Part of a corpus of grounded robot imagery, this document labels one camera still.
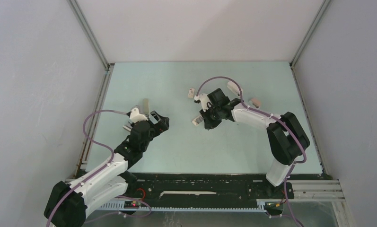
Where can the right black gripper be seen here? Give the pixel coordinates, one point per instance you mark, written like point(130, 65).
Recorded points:
point(208, 123)

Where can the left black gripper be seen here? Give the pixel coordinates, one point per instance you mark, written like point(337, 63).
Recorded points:
point(161, 126)

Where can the white staple box barcode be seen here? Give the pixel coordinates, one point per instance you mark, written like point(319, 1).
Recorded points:
point(197, 120)

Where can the beige stapler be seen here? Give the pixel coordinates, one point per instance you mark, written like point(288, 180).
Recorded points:
point(145, 107)

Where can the grey white stapler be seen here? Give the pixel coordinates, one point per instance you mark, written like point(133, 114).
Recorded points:
point(127, 127)

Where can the small white staple box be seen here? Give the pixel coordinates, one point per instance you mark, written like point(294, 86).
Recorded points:
point(191, 93)

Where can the small pink stapler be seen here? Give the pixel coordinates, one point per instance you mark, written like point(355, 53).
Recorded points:
point(255, 102)

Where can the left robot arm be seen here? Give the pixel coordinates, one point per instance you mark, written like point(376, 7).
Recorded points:
point(70, 204)

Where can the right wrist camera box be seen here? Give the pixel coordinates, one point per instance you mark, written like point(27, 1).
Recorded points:
point(204, 100)

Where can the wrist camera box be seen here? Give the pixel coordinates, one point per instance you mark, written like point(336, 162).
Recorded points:
point(204, 100)
point(136, 116)

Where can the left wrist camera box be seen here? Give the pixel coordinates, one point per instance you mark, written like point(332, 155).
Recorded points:
point(136, 116)

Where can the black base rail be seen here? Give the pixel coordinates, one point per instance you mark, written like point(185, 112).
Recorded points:
point(206, 190)

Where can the white cable duct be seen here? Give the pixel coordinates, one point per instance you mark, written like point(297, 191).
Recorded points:
point(119, 205)

